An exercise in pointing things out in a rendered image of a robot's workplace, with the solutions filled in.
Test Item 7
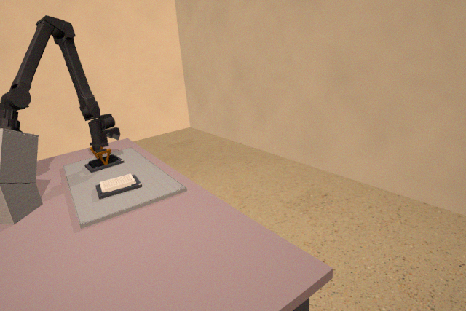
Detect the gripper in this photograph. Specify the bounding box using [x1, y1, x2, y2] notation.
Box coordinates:
[90, 131, 111, 165]

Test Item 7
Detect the white perforated plate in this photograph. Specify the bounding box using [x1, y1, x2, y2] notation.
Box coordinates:
[63, 147, 187, 229]

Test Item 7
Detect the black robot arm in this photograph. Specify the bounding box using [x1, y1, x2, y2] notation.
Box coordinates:
[0, 15, 120, 144]

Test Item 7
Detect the white well plate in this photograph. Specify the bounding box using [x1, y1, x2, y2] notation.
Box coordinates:
[100, 174, 136, 192]

